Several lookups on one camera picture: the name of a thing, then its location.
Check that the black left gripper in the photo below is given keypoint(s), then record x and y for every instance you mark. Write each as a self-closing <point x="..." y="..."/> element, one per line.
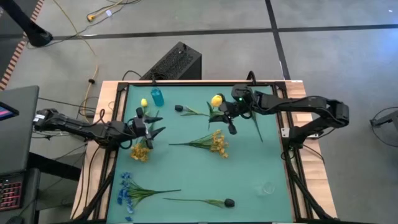
<point x="136" y="129"/>

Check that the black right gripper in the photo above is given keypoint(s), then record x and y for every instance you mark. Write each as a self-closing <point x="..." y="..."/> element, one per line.
<point x="239" y="107"/>

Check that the yellow tulip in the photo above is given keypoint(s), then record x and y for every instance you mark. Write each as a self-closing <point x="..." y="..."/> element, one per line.
<point x="216" y="101"/>
<point x="144" y="102"/>

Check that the yellow daisy bunch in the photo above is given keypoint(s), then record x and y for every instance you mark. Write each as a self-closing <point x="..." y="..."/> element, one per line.
<point x="217" y="143"/>
<point x="140" y="152"/>

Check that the black tulip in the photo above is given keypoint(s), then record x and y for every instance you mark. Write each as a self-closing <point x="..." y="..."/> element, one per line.
<point x="229" y="203"/>
<point x="178" y="108"/>

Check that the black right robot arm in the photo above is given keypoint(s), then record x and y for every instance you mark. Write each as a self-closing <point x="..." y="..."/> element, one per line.
<point x="295" y="102"/>

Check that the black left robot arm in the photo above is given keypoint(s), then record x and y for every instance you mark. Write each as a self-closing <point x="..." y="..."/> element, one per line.
<point x="71" y="127"/>

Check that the blue glass vase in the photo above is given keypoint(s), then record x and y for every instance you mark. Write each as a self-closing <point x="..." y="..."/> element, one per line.
<point x="157" y="98"/>

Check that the clear glass vase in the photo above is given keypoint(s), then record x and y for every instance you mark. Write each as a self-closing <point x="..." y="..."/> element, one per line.
<point x="268" y="187"/>

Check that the silver mounting plate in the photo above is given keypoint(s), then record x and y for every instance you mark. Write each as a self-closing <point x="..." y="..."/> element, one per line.
<point x="285" y="132"/>

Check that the teal table mat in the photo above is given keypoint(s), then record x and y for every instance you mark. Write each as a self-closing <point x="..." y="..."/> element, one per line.
<point x="202" y="174"/>

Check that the black perforated computer case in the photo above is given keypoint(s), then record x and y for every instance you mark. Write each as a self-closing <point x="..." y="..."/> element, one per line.
<point x="177" y="62"/>

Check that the black desk crossbar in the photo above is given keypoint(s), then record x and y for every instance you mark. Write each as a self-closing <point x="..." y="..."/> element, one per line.
<point x="56" y="166"/>

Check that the dark grey desk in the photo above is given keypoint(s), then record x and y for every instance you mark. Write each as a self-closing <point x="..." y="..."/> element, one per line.
<point x="18" y="146"/>

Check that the small lit screen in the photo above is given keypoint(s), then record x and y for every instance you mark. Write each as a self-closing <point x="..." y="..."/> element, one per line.
<point x="6" y="112"/>

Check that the backlit black keyboard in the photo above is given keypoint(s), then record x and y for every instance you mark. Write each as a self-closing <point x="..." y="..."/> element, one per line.
<point x="11" y="194"/>

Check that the black floor stand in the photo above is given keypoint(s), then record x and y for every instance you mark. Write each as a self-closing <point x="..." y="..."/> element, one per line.
<point x="388" y="118"/>

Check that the black computer mouse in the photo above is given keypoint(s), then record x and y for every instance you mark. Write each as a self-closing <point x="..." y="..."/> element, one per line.
<point x="15" y="221"/>

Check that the black post with foot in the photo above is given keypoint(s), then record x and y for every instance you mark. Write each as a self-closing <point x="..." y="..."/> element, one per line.
<point x="37" y="35"/>

